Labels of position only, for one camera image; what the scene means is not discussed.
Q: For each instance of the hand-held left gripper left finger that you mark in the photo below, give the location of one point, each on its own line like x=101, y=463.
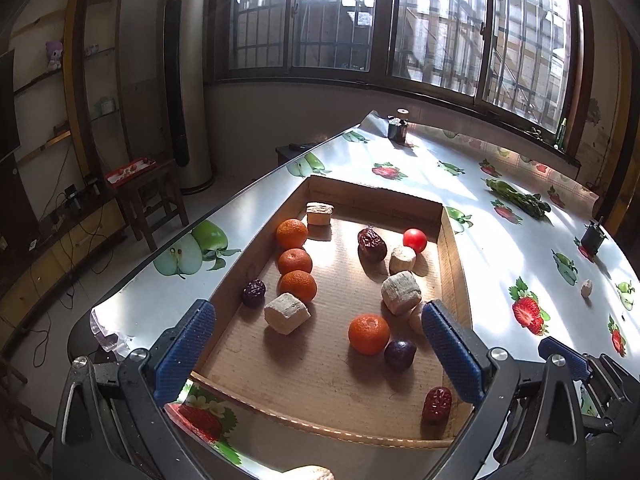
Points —
x=182, y=355

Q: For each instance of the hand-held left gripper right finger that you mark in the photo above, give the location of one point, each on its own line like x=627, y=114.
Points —
x=452, y=350

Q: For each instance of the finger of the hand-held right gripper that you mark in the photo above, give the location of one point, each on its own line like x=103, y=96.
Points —
x=567, y=356

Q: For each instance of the dark purple plum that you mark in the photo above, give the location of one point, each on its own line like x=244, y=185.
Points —
x=400, y=355

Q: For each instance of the orange mandarin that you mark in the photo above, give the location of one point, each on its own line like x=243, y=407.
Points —
x=291, y=234
x=298, y=286
x=369, y=334
x=294, y=261

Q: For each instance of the dark mulberry fruit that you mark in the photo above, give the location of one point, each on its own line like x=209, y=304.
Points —
x=254, y=292

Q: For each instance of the shallow cardboard box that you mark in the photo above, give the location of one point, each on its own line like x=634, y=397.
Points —
x=330, y=360

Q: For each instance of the large dark red date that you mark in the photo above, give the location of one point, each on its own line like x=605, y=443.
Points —
x=372, y=245

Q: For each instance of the fruit print tablecloth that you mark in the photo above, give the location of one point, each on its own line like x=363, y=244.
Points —
x=500, y=270

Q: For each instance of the red tomato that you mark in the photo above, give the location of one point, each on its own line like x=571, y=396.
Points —
x=415, y=240

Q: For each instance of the small black box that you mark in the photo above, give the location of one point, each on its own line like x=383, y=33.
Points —
x=594, y=237

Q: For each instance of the wooden stool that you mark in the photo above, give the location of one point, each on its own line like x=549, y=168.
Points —
x=150, y=200

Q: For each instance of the green leafy vegetable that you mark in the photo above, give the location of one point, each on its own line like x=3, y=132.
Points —
x=517, y=197

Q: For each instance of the low wooden cabinet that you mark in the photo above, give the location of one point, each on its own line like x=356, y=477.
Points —
x=55, y=245

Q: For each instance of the wooden chair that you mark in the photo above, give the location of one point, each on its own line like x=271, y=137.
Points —
x=15, y=410

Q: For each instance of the red tray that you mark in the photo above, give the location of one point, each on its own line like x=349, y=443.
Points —
x=131, y=170

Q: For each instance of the green bottle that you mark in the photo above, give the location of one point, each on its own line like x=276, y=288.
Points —
x=561, y=135

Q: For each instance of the black cup with items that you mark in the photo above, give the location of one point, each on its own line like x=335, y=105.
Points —
x=397, y=127

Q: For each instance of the small dark side table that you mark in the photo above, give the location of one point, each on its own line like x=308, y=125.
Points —
x=295, y=154

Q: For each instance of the black remote control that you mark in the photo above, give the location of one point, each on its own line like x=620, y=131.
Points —
x=300, y=146

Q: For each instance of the green box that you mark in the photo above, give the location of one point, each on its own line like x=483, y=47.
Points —
x=105, y=106

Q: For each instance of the tower air conditioner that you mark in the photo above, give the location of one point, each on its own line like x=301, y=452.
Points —
x=185, y=90

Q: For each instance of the purple plush toy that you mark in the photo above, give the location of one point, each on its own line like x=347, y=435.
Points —
x=54, y=55

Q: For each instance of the barred window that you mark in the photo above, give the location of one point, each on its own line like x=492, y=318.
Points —
x=340, y=20

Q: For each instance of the wooden wall shelf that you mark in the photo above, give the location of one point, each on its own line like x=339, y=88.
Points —
x=75, y=110

